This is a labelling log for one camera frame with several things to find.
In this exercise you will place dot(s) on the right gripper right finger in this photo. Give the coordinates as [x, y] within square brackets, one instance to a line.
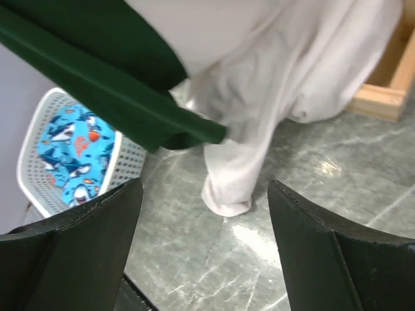
[332, 263]

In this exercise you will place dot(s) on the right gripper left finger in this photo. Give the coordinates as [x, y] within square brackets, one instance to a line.
[73, 260]

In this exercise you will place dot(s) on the green and white t shirt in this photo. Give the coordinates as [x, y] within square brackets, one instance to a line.
[221, 74]

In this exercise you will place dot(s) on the white plastic basket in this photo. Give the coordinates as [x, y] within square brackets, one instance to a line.
[127, 159]

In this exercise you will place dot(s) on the blue shark print cloth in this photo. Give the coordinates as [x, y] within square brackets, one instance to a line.
[75, 149]

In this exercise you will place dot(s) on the wooden clothes rack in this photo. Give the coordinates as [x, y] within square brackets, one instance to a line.
[386, 92]

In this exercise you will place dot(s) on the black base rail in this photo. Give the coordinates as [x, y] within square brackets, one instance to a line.
[131, 298]

